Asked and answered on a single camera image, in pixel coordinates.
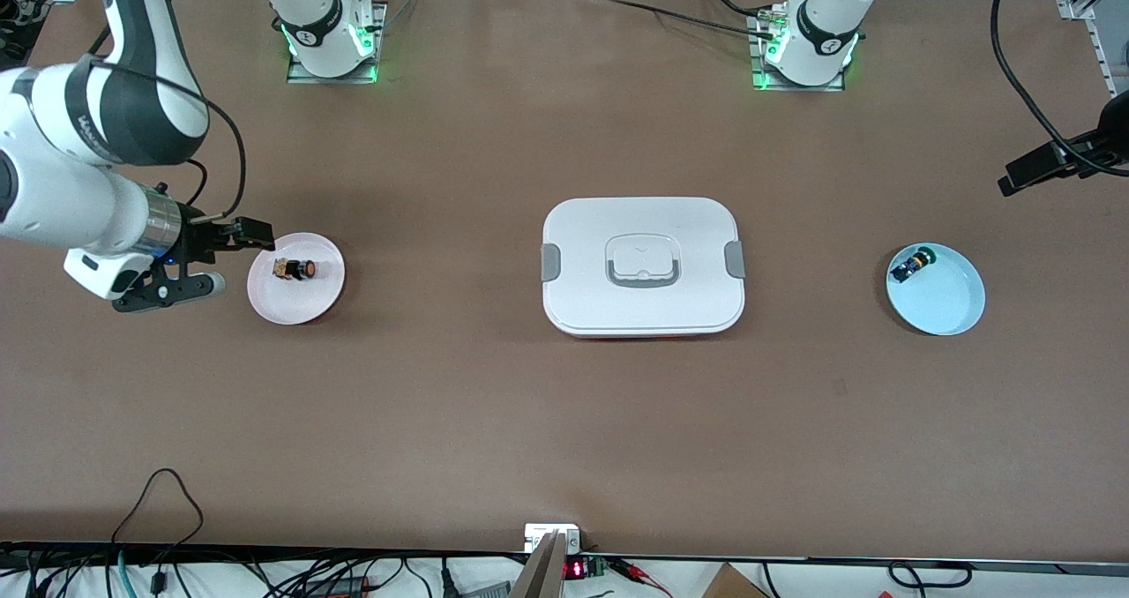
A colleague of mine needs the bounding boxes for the pink round plate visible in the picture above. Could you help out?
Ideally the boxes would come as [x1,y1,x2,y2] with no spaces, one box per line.
[247,232,347,326]

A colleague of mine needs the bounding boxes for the perforated metal strip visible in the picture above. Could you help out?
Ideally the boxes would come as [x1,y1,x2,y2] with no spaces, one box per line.
[1090,20,1119,96]

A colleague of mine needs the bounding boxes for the light blue round plate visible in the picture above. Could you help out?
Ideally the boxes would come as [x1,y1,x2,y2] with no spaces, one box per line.
[886,243,986,336]

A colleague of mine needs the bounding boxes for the white lidded box grey latches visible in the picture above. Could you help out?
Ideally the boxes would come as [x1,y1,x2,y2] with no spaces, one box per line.
[540,197,746,340]

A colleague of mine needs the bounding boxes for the red clip lead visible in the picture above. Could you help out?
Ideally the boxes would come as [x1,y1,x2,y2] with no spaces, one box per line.
[613,559,673,598]

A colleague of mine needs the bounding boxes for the brown cardboard piece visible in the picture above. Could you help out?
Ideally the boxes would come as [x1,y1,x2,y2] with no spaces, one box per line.
[701,563,770,598]

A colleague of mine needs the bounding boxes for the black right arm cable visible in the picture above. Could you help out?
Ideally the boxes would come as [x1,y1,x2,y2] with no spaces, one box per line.
[86,56,248,224]

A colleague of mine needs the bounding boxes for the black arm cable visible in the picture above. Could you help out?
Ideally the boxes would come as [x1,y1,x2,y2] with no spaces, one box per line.
[86,56,248,224]
[990,0,1129,178]

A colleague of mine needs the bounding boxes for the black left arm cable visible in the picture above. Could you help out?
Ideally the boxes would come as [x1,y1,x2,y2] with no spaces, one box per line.
[990,0,1129,178]

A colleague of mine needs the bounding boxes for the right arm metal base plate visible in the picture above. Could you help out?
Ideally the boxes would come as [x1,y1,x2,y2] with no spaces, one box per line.
[286,2,387,86]

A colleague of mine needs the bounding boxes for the green push button switch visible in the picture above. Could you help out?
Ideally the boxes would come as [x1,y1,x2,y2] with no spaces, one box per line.
[889,246,937,283]

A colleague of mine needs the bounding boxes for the black looped cable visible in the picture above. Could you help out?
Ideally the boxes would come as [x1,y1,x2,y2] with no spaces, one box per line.
[110,467,206,572]

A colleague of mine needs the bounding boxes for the short black table cable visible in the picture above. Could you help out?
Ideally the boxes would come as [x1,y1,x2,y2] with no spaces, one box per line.
[697,0,781,22]

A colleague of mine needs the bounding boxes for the long black table cable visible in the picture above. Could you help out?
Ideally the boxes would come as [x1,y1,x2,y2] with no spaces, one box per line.
[604,0,777,39]

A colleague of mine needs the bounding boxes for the white mount bracket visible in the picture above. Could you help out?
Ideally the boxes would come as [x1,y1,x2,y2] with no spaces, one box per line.
[524,524,581,555]

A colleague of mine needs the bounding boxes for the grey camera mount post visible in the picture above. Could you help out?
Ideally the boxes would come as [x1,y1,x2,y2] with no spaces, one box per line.
[512,532,567,598]

